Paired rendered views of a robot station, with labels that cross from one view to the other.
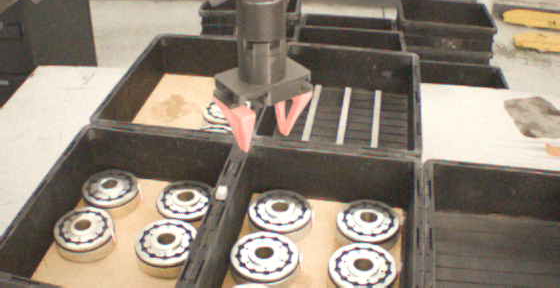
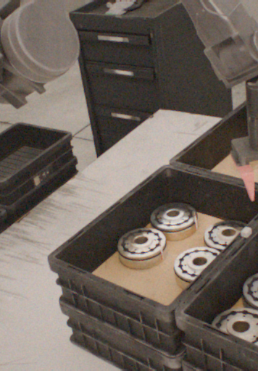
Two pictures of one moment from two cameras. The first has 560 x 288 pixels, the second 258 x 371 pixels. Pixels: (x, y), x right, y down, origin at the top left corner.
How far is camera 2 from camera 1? 0.36 m
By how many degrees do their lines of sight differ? 29
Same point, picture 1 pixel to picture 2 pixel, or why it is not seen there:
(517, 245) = not seen: outside the picture
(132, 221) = (183, 245)
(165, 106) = not seen: hidden behind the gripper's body
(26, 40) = (158, 83)
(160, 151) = (219, 194)
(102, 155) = (175, 190)
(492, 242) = not seen: outside the picture
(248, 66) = (252, 135)
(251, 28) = (253, 107)
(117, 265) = (159, 275)
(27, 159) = (128, 186)
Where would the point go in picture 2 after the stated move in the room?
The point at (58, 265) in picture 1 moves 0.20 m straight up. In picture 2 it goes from (115, 267) to (98, 186)
